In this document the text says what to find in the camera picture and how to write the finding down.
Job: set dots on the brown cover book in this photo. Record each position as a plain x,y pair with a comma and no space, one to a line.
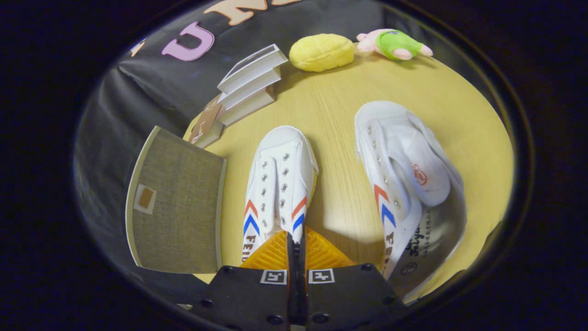
206,122

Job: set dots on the grey fabric storage box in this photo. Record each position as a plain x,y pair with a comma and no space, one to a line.
179,207

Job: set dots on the pink and green plush toy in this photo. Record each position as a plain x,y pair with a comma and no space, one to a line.
397,43

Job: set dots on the thick white paperback book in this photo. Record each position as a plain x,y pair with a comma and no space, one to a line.
250,94
248,112

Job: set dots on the white striped canvas shoe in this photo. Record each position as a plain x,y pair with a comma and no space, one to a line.
287,147
390,115

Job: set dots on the yellow plush bread toy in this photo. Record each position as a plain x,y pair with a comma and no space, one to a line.
321,53

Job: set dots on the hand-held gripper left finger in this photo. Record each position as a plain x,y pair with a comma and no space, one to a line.
248,299

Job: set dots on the black backdrop cloth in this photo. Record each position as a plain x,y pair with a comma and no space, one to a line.
138,92

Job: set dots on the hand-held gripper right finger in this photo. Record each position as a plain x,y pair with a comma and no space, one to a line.
349,299

